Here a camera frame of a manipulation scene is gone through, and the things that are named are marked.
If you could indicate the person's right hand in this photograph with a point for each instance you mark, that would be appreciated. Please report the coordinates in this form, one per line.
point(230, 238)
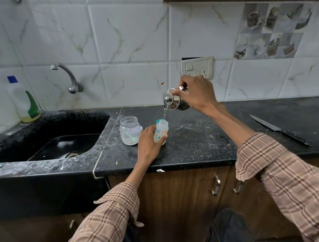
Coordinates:
point(201, 94)

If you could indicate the person's left hand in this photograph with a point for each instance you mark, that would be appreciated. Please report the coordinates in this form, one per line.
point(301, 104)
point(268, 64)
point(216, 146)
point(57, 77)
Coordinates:
point(147, 147)

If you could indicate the person's left thumb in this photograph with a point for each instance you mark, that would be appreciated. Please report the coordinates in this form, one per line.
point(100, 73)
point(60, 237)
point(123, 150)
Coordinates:
point(162, 139)

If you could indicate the person's right thumb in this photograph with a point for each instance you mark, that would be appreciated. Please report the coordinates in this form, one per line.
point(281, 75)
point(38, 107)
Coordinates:
point(179, 91)

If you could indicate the small steel kettle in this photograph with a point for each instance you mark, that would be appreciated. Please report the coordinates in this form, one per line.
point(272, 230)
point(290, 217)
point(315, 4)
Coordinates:
point(175, 101)

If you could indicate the clear baby bottle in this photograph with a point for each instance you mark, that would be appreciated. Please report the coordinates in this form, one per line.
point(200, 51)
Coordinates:
point(159, 129)

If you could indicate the person's right forearm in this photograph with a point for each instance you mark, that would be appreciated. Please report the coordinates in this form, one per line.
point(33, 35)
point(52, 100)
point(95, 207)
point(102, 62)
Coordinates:
point(269, 162)

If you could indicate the person's left forearm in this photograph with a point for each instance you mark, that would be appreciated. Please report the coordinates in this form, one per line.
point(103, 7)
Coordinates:
point(112, 207)

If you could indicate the teal measuring scoop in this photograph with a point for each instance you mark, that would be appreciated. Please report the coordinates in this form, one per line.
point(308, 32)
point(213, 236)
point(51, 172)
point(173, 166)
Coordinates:
point(130, 137)

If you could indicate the clear plastic powder jar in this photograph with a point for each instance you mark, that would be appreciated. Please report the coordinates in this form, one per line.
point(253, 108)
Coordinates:
point(129, 129)

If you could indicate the brown wooden cabinet door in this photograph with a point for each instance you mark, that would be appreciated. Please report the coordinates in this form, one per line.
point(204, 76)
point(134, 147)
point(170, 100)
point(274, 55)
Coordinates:
point(249, 204)
point(174, 199)
point(37, 228)

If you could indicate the person's leg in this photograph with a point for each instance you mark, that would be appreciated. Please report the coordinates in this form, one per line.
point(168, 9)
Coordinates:
point(230, 225)

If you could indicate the black stone sink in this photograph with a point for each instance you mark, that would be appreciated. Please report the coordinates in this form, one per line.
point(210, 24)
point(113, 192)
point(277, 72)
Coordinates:
point(49, 139)

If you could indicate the dish soap bottle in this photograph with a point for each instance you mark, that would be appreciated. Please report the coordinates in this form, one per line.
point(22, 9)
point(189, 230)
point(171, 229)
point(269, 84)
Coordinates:
point(23, 102)

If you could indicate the white wall switch board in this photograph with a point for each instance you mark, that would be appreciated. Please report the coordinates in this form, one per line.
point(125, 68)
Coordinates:
point(196, 66)

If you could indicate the steel wall faucet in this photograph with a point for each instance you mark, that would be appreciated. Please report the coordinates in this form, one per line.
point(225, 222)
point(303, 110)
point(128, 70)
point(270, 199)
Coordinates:
point(71, 77)

